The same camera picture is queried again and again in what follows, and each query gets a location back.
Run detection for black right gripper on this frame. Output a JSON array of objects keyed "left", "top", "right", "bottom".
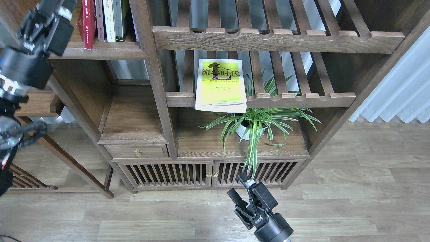
[{"left": 227, "top": 172, "right": 294, "bottom": 242}]

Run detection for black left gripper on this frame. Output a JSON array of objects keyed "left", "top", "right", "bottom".
[{"left": 1, "top": 0, "right": 77, "bottom": 89}]

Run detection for red book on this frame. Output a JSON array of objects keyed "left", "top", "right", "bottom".
[{"left": 76, "top": 0, "right": 96, "bottom": 50}]

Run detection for maroon book white characters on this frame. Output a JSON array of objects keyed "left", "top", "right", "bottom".
[{"left": 95, "top": 0, "right": 106, "bottom": 42}]

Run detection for yellow green book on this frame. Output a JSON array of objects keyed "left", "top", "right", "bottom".
[{"left": 195, "top": 58, "right": 247, "bottom": 113}]

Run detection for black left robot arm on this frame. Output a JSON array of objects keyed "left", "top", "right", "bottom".
[{"left": 0, "top": 0, "right": 77, "bottom": 195}]

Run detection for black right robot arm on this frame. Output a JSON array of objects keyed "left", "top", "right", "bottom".
[{"left": 227, "top": 172, "right": 294, "bottom": 242}]

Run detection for right slatted cabinet door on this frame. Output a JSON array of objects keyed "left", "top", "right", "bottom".
[{"left": 211, "top": 159, "right": 305, "bottom": 188}]

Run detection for slatted cabinet door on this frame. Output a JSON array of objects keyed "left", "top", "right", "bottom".
[
  {"left": 211, "top": 159, "right": 305, "bottom": 188},
  {"left": 118, "top": 161, "right": 213, "bottom": 191}
]

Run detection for white upright book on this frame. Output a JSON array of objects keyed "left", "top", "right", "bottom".
[{"left": 102, "top": 0, "right": 116, "bottom": 42}]

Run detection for grey green upright book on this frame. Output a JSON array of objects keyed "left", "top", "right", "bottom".
[{"left": 112, "top": 0, "right": 130, "bottom": 42}]

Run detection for white plant pot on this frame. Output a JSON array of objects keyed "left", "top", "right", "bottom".
[{"left": 235, "top": 120, "right": 267, "bottom": 141}]

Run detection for wooden side table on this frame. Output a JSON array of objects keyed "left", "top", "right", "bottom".
[{"left": 0, "top": 84, "right": 115, "bottom": 199}]

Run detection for left slatted cabinet door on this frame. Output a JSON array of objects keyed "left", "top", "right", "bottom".
[{"left": 118, "top": 161, "right": 213, "bottom": 191}]

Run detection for dark wooden bookshelf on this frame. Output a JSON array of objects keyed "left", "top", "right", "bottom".
[{"left": 49, "top": 0, "right": 429, "bottom": 192}]

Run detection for brass drawer knob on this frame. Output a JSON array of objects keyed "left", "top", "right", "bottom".
[{"left": 134, "top": 150, "right": 142, "bottom": 157}]

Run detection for small wooden drawer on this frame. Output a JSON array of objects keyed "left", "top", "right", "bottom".
[{"left": 105, "top": 144, "right": 169, "bottom": 158}]

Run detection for wooden slatted rack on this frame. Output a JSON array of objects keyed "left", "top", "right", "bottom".
[{"left": 9, "top": 164, "right": 58, "bottom": 191}]

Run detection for white curtain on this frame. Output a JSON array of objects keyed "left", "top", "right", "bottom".
[{"left": 349, "top": 28, "right": 430, "bottom": 123}]

